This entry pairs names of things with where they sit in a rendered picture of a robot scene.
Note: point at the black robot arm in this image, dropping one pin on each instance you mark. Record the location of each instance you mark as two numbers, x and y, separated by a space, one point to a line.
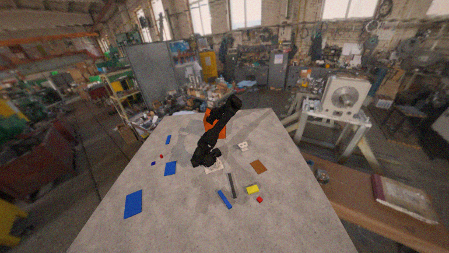
223 114

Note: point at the yellow rectangular block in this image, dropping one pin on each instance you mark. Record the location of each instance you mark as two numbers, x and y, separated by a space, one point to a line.
252 189

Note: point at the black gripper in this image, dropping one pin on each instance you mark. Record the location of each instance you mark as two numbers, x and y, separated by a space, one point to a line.
215 152

